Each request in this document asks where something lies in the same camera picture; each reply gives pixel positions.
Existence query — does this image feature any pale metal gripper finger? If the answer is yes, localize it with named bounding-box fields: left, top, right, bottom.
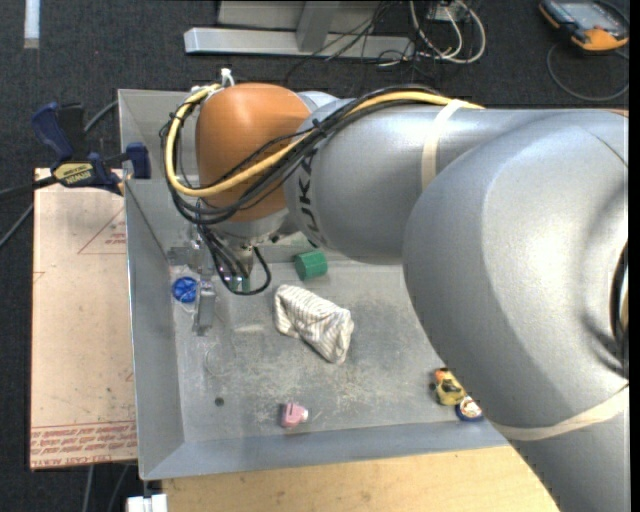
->
left=193, top=280, right=219, bottom=337
left=167, top=241, right=207, bottom=274

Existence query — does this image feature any clear plastic bottle blue cap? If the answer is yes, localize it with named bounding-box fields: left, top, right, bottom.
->
left=171, top=276, right=239, bottom=379

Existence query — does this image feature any green cylinder cup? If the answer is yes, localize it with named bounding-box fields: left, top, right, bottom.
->
left=293, top=249, right=329, bottom=282

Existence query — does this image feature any grey metal bin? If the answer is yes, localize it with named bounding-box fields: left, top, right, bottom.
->
left=117, top=88, right=512, bottom=482

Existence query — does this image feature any white striped cloth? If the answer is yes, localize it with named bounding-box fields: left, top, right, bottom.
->
left=272, top=283, right=356, bottom=365

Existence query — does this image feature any brown cardboard board red print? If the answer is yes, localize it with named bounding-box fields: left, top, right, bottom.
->
left=29, top=167, right=139, bottom=471

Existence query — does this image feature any pink small block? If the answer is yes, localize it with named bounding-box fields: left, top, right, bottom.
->
left=279, top=402, right=310, bottom=429

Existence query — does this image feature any yellow toy animal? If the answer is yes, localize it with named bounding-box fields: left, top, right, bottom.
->
left=429, top=368, right=467, bottom=407

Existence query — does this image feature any blue rimmed round lid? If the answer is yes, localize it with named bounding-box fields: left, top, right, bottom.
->
left=454, top=395, right=485, bottom=423

